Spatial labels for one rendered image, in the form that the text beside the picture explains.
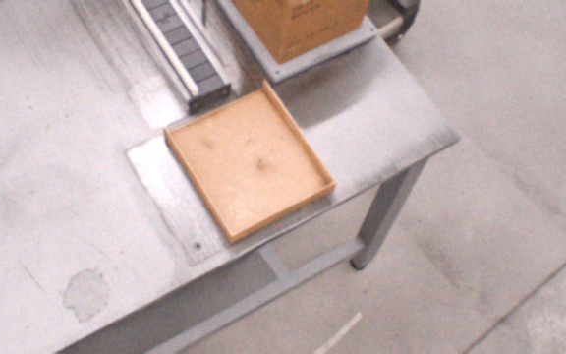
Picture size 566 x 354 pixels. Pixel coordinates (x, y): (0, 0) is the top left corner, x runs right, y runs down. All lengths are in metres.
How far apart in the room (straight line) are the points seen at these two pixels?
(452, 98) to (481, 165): 0.29
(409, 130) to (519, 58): 1.40
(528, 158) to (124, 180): 1.66
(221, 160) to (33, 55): 0.51
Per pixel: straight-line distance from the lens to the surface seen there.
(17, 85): 1.84
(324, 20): 1.79
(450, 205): 2.71
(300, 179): 1.68
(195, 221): 1.63
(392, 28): 2.77
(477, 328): 2.57
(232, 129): 1.73
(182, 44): 1.81
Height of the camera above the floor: 2.31
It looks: 62 degrees down
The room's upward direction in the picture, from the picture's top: 12 degrees clockwise
